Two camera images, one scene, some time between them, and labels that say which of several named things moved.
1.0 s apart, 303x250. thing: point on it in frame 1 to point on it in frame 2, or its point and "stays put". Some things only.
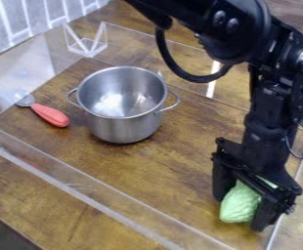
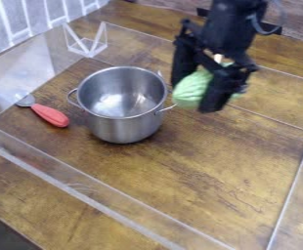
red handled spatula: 51,116 stays put
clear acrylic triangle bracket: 86,46 stays put
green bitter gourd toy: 240,202 to 190,90
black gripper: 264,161 to 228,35
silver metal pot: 124,99 stays put
